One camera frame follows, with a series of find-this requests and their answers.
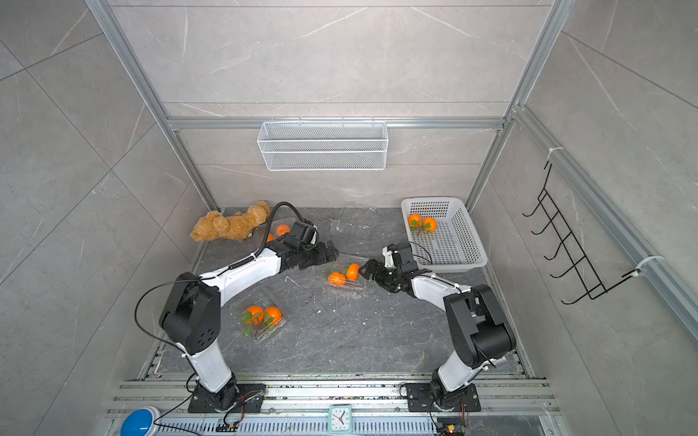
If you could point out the orange in far container right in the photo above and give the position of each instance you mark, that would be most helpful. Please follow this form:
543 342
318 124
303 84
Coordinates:
282 230

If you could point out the blue round button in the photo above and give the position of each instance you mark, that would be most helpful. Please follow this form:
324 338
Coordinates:
141 422

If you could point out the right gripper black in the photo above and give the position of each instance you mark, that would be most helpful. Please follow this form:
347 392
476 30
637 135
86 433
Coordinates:
374 264

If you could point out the brown teddy bear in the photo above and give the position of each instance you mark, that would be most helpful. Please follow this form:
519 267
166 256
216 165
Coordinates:
239 226

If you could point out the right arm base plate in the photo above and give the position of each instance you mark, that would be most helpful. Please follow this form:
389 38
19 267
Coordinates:
429 397

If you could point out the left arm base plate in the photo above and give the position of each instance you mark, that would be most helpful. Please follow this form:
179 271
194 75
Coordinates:
233 397

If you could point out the orange in middle container lower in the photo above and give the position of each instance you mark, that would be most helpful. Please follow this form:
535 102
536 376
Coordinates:
337 279

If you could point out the white plastic basket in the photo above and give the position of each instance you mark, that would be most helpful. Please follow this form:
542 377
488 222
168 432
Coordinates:
454 245

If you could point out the small white clock front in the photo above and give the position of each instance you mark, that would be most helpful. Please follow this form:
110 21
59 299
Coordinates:
340 419

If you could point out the leafy twin oranges container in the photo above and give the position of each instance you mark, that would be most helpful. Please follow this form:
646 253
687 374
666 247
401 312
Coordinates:
422 224
259 322

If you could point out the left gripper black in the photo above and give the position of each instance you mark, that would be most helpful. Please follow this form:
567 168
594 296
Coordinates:
324 256

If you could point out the white wire wall basket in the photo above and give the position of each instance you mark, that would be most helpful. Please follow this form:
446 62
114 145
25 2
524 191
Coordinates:
324 145

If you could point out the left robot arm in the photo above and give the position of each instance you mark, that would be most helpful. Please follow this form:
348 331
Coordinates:
191 317

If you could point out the black wall hook rack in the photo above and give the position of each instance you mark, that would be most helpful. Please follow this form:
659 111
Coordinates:
570 248

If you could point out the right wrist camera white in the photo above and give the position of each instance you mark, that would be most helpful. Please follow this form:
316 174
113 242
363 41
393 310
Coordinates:
388 255

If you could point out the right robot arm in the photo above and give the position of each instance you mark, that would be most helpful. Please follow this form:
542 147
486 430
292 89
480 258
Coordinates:
479 328

